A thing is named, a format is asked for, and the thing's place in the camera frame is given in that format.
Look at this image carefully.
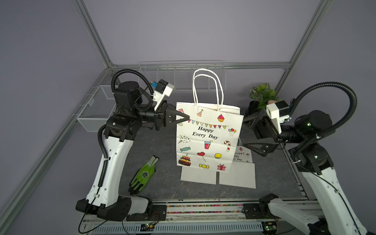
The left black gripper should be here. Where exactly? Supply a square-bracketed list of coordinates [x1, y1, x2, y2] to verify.
[135, 101, 190, 132]

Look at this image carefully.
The white party paper bag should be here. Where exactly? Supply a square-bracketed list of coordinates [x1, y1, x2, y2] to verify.
[219, 141, 256, 189]

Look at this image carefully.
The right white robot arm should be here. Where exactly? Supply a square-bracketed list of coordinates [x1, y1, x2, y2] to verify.
[242, 107, 368, 235]

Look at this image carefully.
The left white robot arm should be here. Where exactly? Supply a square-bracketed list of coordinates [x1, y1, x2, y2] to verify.
[75, 79, 189, 221]

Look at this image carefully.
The artificial plant in black vase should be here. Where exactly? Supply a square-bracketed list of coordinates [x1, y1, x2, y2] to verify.
[246, 83, 281, 116]

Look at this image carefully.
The green work glove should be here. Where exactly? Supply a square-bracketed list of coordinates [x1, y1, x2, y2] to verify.
[128, 156, 159, 195]

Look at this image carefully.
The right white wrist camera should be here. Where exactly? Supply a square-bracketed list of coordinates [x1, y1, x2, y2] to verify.
[266, 101, 291, 134]

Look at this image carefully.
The white wire wall shelf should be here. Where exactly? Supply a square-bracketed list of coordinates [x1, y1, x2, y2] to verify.
[136, 60, 227, 91]

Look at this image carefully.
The left black corrugated cable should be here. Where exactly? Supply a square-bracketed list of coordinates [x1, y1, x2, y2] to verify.
[110, 69, 155, 111]

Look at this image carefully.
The black corrugated cable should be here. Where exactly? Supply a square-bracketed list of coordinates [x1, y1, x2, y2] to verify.
[289, 82, 358, 153]
[110, 69, 155, 111]

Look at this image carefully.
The white wire basket on left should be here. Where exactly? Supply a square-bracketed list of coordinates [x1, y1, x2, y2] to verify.
[72, 85, 116, 133]

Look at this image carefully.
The right black corrugated cable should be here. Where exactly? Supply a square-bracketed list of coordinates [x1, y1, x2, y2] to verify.
[289, 82, 358, 153]

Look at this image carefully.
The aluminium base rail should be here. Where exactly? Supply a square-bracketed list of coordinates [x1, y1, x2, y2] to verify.
[78, 199, 335, 235]

